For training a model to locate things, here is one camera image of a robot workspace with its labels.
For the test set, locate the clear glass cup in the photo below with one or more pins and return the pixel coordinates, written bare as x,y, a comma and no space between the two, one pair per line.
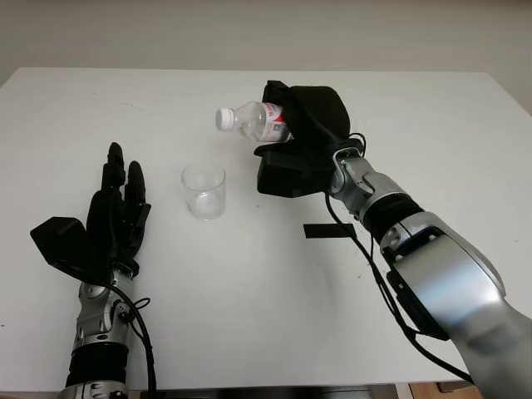
203,195

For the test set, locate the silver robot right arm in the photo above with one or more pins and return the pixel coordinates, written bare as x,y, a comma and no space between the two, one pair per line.
449,282

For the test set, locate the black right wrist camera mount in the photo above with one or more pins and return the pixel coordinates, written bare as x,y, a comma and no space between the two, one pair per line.
287,174

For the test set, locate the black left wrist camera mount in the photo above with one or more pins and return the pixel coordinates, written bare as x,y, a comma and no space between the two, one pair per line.
62,245

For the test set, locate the black tape strip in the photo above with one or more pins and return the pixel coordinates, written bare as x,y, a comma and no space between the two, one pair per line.
328,231

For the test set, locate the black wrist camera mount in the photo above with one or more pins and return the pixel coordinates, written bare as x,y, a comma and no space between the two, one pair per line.
287,174
62,245

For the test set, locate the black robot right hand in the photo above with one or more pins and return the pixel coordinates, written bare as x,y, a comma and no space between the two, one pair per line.
320,112

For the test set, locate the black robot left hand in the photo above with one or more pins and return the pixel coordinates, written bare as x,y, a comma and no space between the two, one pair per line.
106,220

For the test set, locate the clear plastic water bottle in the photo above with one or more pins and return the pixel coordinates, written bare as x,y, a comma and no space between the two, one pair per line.
253,120

